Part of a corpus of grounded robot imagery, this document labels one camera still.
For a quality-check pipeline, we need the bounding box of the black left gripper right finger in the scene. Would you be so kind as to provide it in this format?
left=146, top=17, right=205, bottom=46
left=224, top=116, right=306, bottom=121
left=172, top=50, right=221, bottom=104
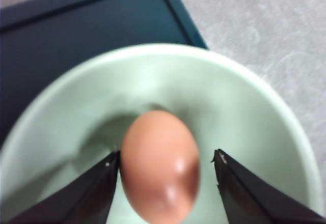
left=211, top=149, right=326, bottom=224

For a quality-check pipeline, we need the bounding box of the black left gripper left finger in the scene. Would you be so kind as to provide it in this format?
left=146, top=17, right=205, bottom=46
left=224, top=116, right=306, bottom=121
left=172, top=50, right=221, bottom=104
left=5, top=151, right=121, bottom=224

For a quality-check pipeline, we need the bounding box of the green ceramic bowl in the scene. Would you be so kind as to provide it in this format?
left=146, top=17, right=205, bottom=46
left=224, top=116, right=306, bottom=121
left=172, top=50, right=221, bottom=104
left=0, top=44, right=323, bottom=224

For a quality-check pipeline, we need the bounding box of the brown egg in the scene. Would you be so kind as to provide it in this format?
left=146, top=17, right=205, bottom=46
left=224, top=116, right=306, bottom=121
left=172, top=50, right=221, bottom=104
left=120, top=111, right=200, bottom=224

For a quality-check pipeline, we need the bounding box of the dark rectangular tray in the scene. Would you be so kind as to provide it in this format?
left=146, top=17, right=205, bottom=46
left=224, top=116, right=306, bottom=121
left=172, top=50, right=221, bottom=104
left=0, top=0, right=208, bottom=152

